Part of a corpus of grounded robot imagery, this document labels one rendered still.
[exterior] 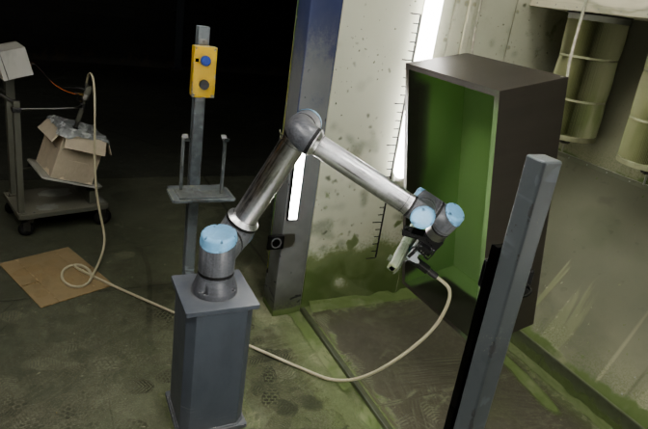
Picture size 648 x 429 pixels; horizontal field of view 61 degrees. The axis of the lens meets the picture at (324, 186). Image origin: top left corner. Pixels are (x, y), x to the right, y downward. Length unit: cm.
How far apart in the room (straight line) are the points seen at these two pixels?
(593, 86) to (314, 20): 164
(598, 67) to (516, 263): 245
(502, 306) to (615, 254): 234
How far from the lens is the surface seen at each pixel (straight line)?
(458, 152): 293
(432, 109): 274
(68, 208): 440
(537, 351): 350
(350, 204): 329
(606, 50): 352
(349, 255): 346
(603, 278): 349
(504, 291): 121
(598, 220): 366
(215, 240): 224
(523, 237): 116
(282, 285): 335
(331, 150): 205
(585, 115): 356
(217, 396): 257
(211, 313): 229
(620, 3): 332
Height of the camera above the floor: 188
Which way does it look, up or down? 19 degrees down
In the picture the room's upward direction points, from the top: 8 degrees clockwise
